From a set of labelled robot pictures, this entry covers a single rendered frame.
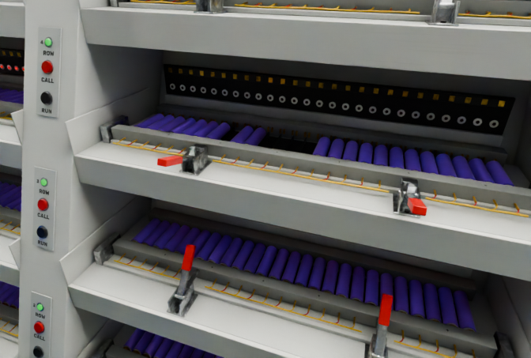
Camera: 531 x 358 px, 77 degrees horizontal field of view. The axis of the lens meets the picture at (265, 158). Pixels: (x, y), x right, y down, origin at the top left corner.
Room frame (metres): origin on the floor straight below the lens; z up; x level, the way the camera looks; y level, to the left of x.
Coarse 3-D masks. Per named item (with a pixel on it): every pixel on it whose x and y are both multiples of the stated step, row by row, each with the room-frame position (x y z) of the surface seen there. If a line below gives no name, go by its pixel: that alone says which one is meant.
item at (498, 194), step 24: (120, 144) 0.49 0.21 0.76; (144, 144) 0.48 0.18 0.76; (168, 144) 0.48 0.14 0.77; (192, 144) 0.47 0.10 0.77; (216, 144) 0.46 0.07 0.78; (240, 144) 0.46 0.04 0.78; (288, 168) 0.44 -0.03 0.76; (312, 168) 0.43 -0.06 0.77; (336, 168) 0.42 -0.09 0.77; (360, 168) 0.41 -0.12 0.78; (384, 168) 0.41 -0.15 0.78; (432, 192) 0.39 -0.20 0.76; (456, 192) 0.38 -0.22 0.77; (480, 192) 0.37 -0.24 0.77; (504, 192) 0.37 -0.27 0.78; (528, 192) 0.37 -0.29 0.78; (528, 216) 0.35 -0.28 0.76
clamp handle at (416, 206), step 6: (408, 186) 0.36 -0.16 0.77; (414, 186) 0.36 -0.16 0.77; (408, 192) 0.36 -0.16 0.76; (414, 192) 0.36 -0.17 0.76; (408, 198) 0.34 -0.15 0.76; (414, 198) 0.33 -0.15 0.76; (408, 204) 0.33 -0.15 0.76; (414, 204) 0.30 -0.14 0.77; (420, 204) 0.30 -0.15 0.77; (414, 210) 0.30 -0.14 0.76; (420, 210) 0.30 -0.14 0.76; (426, 210) 0.29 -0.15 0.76
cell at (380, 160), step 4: (376, 148) 0.48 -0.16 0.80; (380, 148) 0.47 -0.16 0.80; (384, 148) 0.48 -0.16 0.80; (376, 152) 0.47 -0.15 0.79; (380, 152) 0.46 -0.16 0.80; (384, 152) 0.46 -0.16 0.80; (376, 156) 0.45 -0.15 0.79; (380, 156) 0.45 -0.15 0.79; (384, 156) 0.45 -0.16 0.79; (376, 160) 0.44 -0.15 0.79; (380, 160) 0.44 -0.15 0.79; (384, 160) 0.44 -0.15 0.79; (380, 164) 0.43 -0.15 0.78; (384, 164) 0.43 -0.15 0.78
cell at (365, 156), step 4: (364, 144) 0.49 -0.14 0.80; (368, 144) 0.49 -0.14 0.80; (360, 148) 0.48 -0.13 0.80; (364, 148) 0.47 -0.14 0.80; (368, 148) 0.47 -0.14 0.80; (372, 148) 0.49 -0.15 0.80; (360, 152) 0.47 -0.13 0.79; (364, 152) 0.46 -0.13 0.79; (368, 152) 0.46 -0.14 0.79; (372, 152) 0.48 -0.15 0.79; (360, 156) 0.45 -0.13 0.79; (364, 156) 0.45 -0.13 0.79; (368, 156) 0.45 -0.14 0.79; (360, 160) 0.44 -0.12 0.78; (364, 160) 0.44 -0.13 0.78; (368, 160) 0.44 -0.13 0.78
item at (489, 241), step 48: (144, 96) 0.61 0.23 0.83; (192, 96) 0.61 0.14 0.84; (96, 144) 0.51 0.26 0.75; (480, 144) 0.49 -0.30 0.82; (528, 144) 0.46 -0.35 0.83; (144, 192) 0.45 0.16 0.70; (192, 192) 0.43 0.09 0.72; (240, 192) 0.40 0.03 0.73; (288, 192) 0.39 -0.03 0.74; (336, 192) 0.40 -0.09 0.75; (384, 192) 0.40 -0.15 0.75; (384, 240) 0.36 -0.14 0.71; (432, 240) 0.35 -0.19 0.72; (480, 240) 0.33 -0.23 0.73; (528, 240) 0.32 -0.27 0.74
